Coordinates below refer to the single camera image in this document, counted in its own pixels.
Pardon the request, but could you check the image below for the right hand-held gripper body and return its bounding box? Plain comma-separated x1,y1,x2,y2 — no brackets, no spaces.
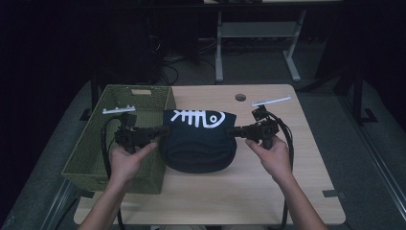
248,94,292,150

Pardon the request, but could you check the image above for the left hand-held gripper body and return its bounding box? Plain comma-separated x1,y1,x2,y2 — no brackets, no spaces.
101,104,151,154

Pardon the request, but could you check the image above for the dark blue knitted sweater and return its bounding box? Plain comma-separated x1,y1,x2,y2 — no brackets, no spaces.
159,108,237,174

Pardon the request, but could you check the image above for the green woven basket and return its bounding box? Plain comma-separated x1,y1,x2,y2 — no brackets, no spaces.
61,84,177,195

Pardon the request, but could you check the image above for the person's left hand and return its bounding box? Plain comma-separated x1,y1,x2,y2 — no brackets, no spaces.
109,142,158,188

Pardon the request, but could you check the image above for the person's right hand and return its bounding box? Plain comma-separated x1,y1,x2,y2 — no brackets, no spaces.
245,137,295,185

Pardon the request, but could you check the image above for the black metal stand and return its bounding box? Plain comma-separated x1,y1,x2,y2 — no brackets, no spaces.
79,72,100,122
351,68,378,125

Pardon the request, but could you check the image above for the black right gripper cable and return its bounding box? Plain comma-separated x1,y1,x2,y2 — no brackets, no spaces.
267,110,295,230

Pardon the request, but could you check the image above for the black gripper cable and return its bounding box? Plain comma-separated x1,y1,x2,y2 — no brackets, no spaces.
267,110,295,230
101,116,126,230

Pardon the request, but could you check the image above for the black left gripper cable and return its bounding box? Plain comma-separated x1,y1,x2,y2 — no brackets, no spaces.
101,116,126,230

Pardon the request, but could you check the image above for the bundle of floor cables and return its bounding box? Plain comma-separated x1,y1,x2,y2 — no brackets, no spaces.
147,34,218,86

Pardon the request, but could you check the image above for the metal floor rail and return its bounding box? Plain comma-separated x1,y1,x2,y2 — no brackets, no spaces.
40,178,75,230
338,95,406,213

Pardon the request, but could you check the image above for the white metal desk frame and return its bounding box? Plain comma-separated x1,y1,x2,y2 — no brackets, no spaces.
214,9,307,84

